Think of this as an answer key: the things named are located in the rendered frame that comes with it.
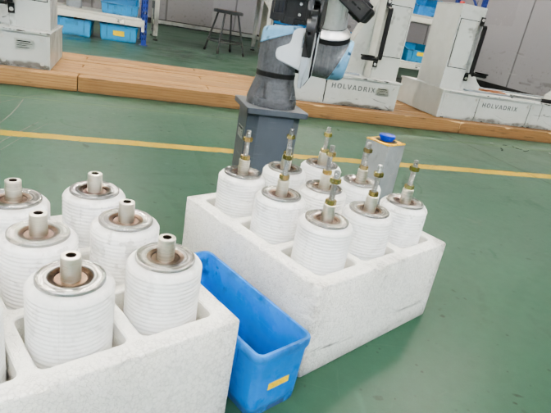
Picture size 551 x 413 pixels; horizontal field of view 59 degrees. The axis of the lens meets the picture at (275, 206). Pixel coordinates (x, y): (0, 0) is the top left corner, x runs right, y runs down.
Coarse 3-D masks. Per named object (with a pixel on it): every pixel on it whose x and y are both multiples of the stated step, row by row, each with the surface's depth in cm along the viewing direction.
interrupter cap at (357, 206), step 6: (354, 204) 91; (360, 204) 92; (354, 210) 88; (360, 210) 89; (378, 210) 91; (384, 210) 91; (366, 216) 87; (372, 216) 87; (378, 216) 87; (384, 216) 88
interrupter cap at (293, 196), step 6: (270, 186) 93; (264, 192) 89; (270, 192) 90; (288, 192) 92; (294, 192) 92; (270, 198) 87; (276, 198) 87; (282, 198) 88; (288, 198) 88; (294, 198) 89; (300, 198) 89
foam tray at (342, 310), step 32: (192, 224) 101; (224, 224) 92; (224, 256) 93; (256, 256) 86; (288, 256) 83; (352, 256) 87; (384, 256) 90; (416, 256) 94; (288, 288) 81; (320, 288) 76; (352, 288) 82; (384, 288) 90; (416, 288) 100; (320, 320) 79; (352, 320) 86; (384, 320) 95; (320, 352) 83
